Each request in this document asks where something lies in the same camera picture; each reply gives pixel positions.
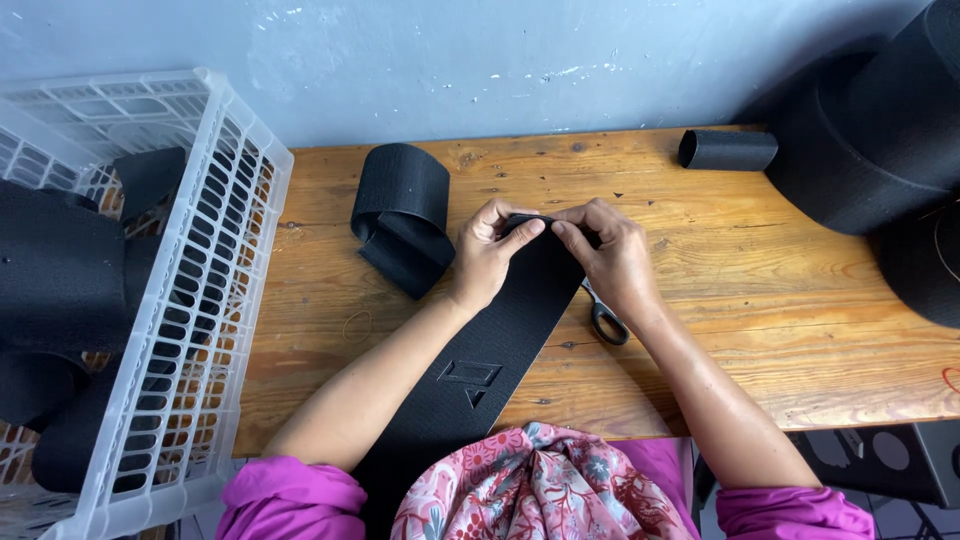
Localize person's left hand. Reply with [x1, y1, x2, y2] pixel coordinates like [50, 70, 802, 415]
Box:
[448, 198, 547, 315]

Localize person's right hand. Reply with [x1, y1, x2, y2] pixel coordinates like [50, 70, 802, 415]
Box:
[549, 197, 660, 325]

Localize long black webbing strap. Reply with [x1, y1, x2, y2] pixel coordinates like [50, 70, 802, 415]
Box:
[352, 213, 601, 540]

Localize folded black webbing piece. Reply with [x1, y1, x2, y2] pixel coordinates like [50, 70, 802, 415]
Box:
[350, 142, 457, 302]

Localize tan rubber band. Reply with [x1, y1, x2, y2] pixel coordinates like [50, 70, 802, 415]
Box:
[342, 309, 374, 345]

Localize small black webbing roll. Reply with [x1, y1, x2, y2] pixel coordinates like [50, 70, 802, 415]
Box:
[677, 129, 780, 173]

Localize pink floral headscarf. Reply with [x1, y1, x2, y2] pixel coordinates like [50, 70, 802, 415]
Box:
[390, 421, 699, 540]

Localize large black webbing spool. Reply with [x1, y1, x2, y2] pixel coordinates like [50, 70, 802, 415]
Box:
[765, 0, 960, 237]

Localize magenta shirt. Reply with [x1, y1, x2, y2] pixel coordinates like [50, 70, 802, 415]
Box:
[216, 438, 877, 540]

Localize black webbing spool with thread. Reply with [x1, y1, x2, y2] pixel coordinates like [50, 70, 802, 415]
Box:
[870, 196, 960, 330]

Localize grey box under table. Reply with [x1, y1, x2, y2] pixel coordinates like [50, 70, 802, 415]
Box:
[787, 420, 960, 511]

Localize white plastic basket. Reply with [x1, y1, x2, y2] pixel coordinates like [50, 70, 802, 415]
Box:
[0, 67, 295, 540]

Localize black webbing pieces heap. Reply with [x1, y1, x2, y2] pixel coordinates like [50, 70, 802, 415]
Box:
[0, 146, 219, 495]

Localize black-handled scissors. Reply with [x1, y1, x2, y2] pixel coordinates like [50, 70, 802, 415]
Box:
[580, 277, 631, 347]

